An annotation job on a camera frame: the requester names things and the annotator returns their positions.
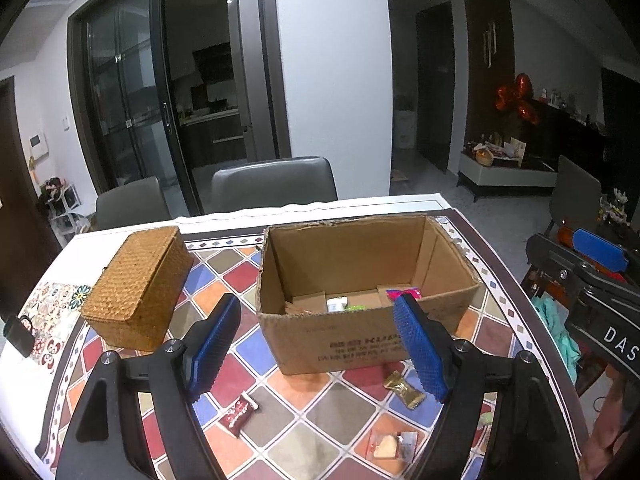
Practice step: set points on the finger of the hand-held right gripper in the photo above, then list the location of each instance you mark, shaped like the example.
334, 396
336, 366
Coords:
547, 255
600, 249

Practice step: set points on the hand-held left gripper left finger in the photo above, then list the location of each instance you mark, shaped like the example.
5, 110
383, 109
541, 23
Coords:
212, 345

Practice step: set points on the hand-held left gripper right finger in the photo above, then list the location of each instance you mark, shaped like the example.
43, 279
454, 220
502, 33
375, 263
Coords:
420, 345

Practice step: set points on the gold candy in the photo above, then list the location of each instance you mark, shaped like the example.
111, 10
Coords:
404, 389

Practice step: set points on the pink snack packet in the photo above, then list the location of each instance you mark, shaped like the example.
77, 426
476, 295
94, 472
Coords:
407, 292

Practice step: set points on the brown cardboard box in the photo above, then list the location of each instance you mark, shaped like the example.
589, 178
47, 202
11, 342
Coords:
370, 305

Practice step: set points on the dark red snack packet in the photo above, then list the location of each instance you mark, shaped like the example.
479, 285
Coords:
240, 412

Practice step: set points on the white snack packet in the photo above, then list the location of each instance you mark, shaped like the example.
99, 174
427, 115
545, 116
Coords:
336, 304

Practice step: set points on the pale green candy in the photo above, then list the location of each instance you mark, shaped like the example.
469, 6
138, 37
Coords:
482, 417

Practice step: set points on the clear packet with yellow snack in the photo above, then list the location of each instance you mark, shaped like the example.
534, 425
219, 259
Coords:
392, 445

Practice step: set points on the person's right forearm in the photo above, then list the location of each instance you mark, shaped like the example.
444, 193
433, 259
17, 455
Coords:
605, 425

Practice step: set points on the orange wooden chair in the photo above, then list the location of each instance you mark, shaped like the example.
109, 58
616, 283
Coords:
565, 232

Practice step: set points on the teal cloth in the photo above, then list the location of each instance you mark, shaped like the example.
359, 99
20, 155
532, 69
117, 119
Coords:
557, 325

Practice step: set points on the woven wicker lidded basket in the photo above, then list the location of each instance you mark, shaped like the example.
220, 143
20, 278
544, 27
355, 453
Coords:
137, 292

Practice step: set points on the low white cabinet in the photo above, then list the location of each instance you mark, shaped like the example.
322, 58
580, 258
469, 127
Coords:
505, 172

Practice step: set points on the red foil balloons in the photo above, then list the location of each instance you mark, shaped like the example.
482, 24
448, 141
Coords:
517, 97

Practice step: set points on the floral patterned placemat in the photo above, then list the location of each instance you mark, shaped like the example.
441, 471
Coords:
52, 325

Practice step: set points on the grey dining chair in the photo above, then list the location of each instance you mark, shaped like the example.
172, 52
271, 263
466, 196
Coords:
272, 182
127, 205

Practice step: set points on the dark mug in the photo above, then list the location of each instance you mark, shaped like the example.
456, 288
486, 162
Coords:
20, 332

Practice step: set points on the white shoe rack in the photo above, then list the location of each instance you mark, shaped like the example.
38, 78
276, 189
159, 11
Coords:
60, 202

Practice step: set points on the brown wooden door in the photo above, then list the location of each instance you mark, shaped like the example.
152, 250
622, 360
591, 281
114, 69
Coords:
17, 200

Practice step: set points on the sliding glass door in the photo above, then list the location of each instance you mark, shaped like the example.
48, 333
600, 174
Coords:
135, 90

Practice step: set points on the white intercom panel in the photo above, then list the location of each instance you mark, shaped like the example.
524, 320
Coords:
37, 142

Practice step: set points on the silver refrigerator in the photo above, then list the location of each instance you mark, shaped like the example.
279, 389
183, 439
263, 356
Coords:
245, 70

